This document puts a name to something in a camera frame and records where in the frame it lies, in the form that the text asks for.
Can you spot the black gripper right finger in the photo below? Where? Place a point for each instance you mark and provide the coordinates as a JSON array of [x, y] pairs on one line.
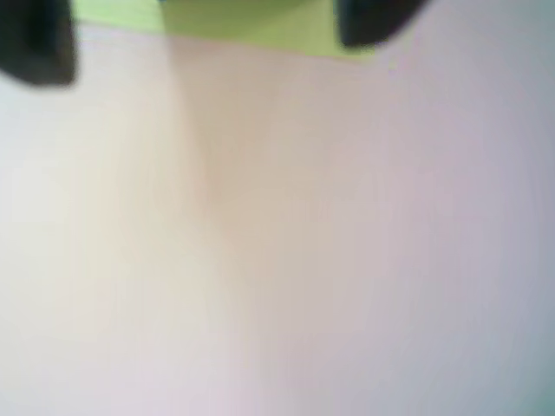
[[373, 19]]

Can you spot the green paper square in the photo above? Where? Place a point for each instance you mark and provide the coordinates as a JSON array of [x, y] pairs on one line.
[[260, 26]]

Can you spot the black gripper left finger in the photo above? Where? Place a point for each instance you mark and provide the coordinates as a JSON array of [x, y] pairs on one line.
[[37, 39]]

